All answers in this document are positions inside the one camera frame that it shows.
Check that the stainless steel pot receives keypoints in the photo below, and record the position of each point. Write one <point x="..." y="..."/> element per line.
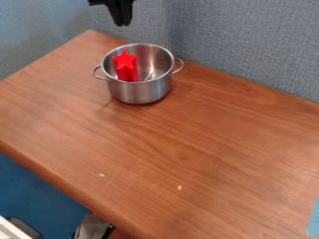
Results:
<point x="157" y="67"/>

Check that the white object bottom left corner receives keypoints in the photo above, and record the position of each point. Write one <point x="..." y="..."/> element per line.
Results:
<point x="10" y="231"/>

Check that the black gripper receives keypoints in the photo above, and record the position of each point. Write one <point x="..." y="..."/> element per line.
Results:
<point x="121" y="17"/>

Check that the red star-shaped bar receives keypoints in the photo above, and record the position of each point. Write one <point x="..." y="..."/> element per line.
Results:
<point x="126" y="66"/>

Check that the grey chair part below table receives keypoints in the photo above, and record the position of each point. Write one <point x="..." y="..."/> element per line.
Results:
<point x="93" y="228"/>

